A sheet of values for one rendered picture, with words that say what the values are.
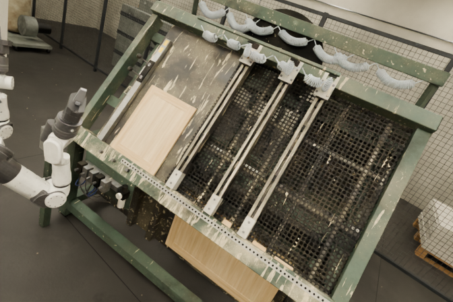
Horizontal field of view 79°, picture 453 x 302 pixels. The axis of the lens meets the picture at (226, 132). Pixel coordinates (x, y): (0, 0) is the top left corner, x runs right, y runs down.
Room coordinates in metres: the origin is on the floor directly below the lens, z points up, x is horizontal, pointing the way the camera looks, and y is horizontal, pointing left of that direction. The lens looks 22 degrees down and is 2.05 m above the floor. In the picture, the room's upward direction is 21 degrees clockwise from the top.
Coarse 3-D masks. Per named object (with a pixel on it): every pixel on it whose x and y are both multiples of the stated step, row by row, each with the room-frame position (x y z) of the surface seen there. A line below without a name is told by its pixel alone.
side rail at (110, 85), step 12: (156, 24) 2.39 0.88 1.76; (144, 36) 2.28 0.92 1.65; (132, 48) 2.21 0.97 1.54; (144, 48) 2.31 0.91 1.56; (120, 60) 2.15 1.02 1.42; (132, 60) 2.21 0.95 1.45; (120, 72) 2.11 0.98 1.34; (108, 84) 2.03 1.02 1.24; (120, 84) 2.14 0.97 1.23; (96, 96) 1.97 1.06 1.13; (108, 96) 2.04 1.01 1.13; (96, 108) 1.95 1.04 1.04; (84, 120) 1.87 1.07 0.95
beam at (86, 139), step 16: (80, 128) 1.82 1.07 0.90; (80, 144) 1.74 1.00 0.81; (96, 144) 1.73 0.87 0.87; (128, 160) 1.64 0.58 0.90; (128, 176) 1.58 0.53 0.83; (160, 192) 1.50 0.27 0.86; (176, 192) 1.50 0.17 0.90; (176, 208) 1.43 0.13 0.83; (192, 224) 1.37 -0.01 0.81; (208, 224) 1.37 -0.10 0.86; (224, 240) 1.31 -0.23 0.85; (240, 256) 1.25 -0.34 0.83; (256, 272) 1.20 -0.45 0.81; (272, 272) 1.20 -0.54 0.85; (288, 272) 1.20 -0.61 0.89; (288, 288) 1.15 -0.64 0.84
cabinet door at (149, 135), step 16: (144, 96) 1.97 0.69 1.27; (160, 96) 1.96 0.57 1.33; (144, 112) 1.90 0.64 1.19; (160, 112) 1.89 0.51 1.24; (176, 112) 1.88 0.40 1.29; (192, 112) 1.86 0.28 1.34; (128, 128) 1.82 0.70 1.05; (144, 128) 1.82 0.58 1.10; (160, 128) 1.81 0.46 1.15; (176, 128) 1.80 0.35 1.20; (112, 144) 1.75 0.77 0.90; (128, 144) 1.75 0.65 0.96; (144, 144) 1.74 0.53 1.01; (160, 144) 1.73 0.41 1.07; (144, 160) 1.66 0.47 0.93; (160, 160) 1.66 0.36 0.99
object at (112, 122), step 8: (168, 48) 2.22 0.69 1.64; (160, 56) 2.16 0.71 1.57; (144, 80) 2.05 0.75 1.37; (136, 88) 2.00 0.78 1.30; (128, 96) 1.96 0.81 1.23; (120, 104) 1.92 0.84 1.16; (128, 104) 1.94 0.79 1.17; (120, 112) 1.89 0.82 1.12; (112, 120) 1.85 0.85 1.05; (104, 128) 1.81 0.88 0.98; (112, 128) 1.83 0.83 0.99; (104, 136) 1.78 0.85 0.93
